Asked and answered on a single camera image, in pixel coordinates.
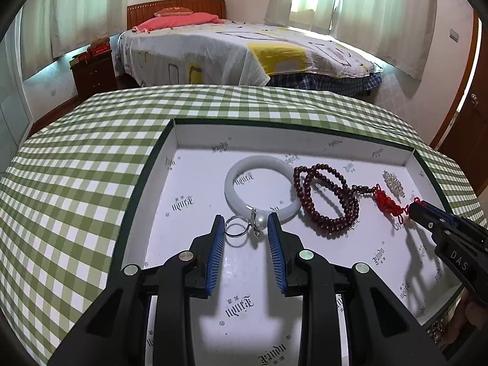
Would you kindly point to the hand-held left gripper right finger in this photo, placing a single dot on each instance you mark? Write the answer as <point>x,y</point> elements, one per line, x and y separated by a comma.
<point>276,259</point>

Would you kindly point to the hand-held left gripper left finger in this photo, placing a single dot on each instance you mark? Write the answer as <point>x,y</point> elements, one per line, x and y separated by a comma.
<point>213,259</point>

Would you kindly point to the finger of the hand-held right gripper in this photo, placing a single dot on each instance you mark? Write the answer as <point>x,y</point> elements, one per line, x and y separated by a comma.
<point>425,224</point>
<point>432,212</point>

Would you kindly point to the dark green cardboard box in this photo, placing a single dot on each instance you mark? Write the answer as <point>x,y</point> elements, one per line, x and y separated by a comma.
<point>183,213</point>

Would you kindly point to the white jade bangle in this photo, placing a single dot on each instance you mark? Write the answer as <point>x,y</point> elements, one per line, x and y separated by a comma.
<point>230,190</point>

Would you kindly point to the person's right hand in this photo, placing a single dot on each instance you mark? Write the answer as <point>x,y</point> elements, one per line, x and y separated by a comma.
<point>477,316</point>

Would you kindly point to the brown wooden door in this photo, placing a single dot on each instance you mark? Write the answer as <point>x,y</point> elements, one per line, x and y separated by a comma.
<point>472,133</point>

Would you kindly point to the metal door knob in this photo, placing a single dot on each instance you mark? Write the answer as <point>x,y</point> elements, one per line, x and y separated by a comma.
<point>474,98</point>

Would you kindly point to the green checked tablecloth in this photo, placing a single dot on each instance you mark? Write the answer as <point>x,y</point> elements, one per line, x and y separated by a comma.
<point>76,183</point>

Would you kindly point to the blue plaid bed skirt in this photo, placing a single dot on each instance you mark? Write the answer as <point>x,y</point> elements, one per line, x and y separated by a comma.
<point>335,84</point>

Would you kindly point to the bed with patterned sheet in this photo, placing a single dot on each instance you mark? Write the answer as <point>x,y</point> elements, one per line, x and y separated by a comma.
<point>213,53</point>

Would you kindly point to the dark wooden nightstand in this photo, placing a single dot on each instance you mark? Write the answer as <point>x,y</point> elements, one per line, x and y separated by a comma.
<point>95,74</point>

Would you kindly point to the red box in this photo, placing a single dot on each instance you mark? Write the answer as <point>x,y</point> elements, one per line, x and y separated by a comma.
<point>100,49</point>

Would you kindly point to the pink pillow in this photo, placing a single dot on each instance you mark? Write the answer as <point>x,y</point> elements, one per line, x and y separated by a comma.
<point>179,21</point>

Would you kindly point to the stack of books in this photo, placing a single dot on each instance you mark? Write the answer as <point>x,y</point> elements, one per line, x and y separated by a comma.
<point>80,58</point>

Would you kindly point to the brown object on nightstand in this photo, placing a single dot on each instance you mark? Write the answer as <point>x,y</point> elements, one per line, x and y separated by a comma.
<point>100,41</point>

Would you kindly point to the brown cushion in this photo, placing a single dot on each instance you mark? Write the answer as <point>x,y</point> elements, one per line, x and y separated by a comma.
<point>173,10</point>

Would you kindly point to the wooden headboard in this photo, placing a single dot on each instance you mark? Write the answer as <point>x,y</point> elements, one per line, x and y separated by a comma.
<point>198,5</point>

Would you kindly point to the frosted glass wardrobe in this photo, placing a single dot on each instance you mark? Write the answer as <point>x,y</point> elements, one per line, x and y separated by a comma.
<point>11,103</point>

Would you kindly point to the wall light switch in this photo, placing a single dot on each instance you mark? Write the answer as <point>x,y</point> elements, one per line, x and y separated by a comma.
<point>454,35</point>

